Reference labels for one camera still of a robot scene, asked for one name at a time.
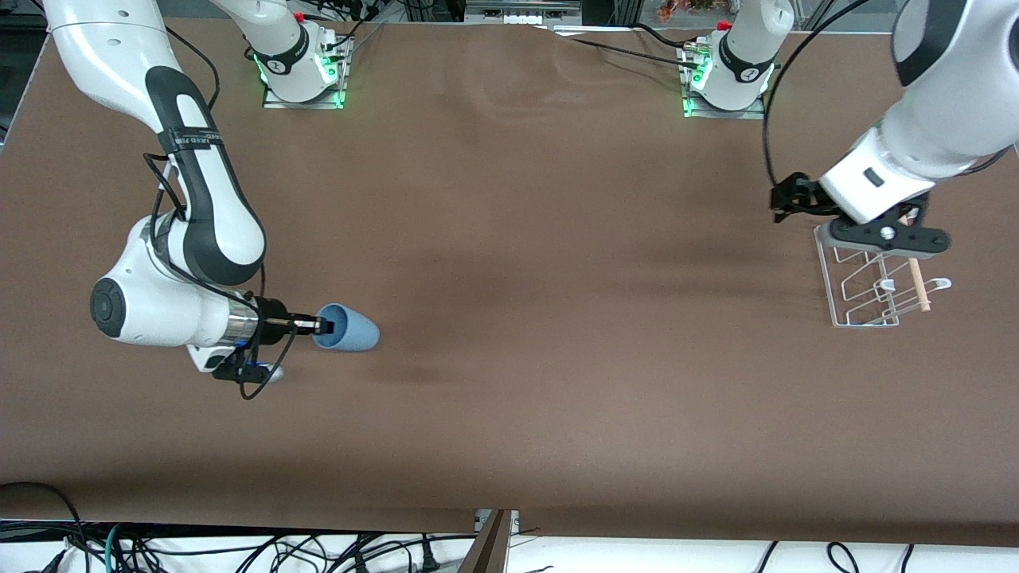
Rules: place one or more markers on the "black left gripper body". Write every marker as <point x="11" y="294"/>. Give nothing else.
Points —
<point x="798" y="196"/>

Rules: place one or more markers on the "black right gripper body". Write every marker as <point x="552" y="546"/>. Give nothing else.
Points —
<point x="274" y="321"/>

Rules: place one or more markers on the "blue plastic cup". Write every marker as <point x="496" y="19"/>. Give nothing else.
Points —
<point x="354" y="330"/>

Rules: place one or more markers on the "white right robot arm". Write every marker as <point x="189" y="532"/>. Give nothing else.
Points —
<point x="215" y="231"/>

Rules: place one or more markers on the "wooden rack dowel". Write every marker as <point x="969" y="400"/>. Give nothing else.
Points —
<point x="919" y="286"/>

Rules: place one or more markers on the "brown table cover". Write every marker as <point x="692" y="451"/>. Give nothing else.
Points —
<point x="509" y="358"/>

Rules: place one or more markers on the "dark support beam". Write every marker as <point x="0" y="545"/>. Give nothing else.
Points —
<point x="487" y="553"/>

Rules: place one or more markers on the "white power strip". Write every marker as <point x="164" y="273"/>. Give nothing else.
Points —
<point x="521" y="14"/>

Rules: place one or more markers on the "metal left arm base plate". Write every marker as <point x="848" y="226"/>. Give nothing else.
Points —
<point x="756" y="113"/>

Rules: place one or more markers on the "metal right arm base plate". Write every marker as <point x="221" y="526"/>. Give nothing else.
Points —
<point x="275" y="102"/>

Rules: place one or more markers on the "metal table edge bracket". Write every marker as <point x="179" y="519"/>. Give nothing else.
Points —
<point x="513" y="521"/>

